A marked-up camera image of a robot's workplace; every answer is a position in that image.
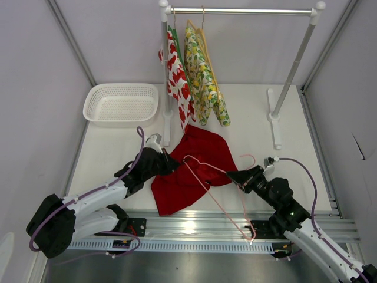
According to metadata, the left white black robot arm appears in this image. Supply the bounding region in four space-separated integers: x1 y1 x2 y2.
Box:
26 147 180 259

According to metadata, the green hanger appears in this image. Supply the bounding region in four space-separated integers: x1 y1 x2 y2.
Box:
168 22 194 101

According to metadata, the pink wire hanger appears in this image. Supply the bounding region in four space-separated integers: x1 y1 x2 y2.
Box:
182 153 256 240

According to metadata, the aluminium rail base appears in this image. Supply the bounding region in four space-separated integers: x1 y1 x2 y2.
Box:
127 210 361 243

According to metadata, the red skirt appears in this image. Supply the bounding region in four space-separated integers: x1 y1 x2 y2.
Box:
151 125 237 216

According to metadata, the white plastic basket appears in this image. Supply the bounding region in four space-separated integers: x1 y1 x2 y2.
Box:
82 83 159 128

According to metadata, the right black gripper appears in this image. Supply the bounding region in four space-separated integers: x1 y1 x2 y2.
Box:
226 165 279 209

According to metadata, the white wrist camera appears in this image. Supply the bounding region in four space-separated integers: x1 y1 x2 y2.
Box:
145 133 163 153
263 156 280 175

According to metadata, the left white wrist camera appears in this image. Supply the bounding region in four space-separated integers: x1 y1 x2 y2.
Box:
145 133 163 153

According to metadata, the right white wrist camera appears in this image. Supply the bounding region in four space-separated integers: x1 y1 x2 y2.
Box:
263 156 280 175

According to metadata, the red flower print garment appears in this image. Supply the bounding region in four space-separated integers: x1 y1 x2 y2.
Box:
167 30 196 133

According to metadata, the lemon print garment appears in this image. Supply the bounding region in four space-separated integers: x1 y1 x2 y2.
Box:
184 24 231 127

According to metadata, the white slotted cable duct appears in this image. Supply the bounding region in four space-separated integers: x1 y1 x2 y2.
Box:
68 239 275 254

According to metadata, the yellow wooden hanger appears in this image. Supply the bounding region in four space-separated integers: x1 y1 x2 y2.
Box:
187 6 220 100

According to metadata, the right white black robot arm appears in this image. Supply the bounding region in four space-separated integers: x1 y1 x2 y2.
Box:
226 166 376 282

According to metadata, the white metal clothes rack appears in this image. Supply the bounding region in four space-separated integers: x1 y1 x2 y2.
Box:
158 1 326 150

